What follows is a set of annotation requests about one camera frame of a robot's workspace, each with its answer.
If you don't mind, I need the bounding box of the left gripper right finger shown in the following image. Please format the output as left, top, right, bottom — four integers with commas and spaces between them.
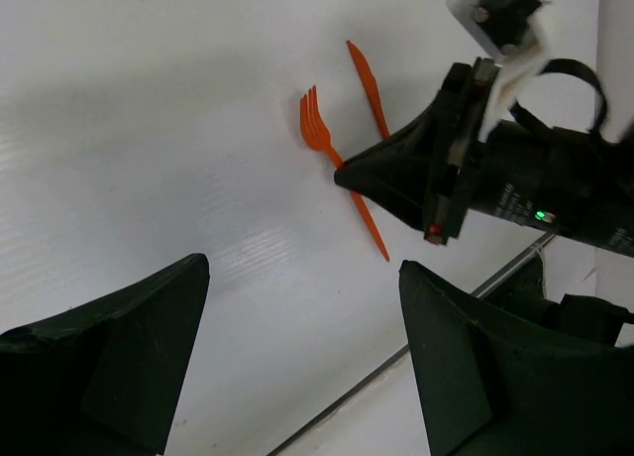
399, 261, 633, 455

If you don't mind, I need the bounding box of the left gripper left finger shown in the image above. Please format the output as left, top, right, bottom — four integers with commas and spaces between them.
1, 254, 210, 455

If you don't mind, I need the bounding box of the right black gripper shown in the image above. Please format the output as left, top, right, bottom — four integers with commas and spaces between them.
334, 57, 498, 245

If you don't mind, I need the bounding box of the orange fork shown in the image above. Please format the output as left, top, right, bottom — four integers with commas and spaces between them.
299, 85, 390, 262

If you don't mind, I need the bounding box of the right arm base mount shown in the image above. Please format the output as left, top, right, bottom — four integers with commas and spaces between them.
484, 257, 633, 346

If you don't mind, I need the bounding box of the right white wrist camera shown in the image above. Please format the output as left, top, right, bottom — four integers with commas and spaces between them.
447, 0, 555, 142

